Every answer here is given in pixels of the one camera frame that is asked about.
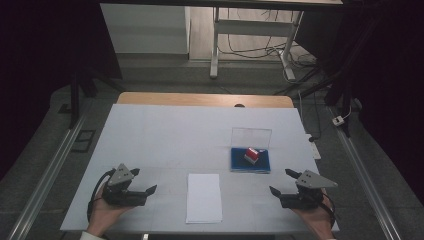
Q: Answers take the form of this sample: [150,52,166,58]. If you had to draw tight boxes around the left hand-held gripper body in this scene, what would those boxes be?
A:
[101,163,149,207]

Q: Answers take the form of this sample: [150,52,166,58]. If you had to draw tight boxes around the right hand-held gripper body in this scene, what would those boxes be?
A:
[279,169,339,211]

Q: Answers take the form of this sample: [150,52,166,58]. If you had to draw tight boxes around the blue ink pad box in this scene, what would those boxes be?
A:
[229,127,273,175]

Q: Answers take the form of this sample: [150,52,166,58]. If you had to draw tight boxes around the red and grey stamp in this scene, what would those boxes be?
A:
[244,146,261,165]

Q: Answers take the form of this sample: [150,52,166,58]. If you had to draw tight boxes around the person's left hand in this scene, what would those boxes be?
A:
[86,195,135,238]

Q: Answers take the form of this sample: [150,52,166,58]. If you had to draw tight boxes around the person's right hand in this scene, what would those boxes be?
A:
[292,194,336,240]

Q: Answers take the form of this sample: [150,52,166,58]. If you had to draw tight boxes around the white paper sheet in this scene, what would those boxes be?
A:
[185,172,224,225]

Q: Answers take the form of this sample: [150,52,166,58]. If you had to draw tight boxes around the black stand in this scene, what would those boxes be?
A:
[57,64,125,130]
[273,56,356,138]

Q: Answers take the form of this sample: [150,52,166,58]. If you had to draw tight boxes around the white cabinet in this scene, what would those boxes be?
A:
[99,3,191,55]

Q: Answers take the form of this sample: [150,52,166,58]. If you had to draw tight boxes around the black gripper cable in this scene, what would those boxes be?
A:
[320,191,337,231]
[86,167,117,224]

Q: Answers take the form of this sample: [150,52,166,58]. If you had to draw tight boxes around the black floor hatch frame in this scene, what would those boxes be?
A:
[70,129,97,154]

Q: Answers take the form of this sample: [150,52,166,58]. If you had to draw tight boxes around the aluminium rail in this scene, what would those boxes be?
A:
[327,105,403,240]
[6,112,87,240]

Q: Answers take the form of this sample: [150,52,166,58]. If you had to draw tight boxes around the floor cables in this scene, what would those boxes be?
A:
[217,8,318,69]

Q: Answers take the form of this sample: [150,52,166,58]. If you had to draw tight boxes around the white desk frame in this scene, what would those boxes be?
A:
[208,6,305,81]

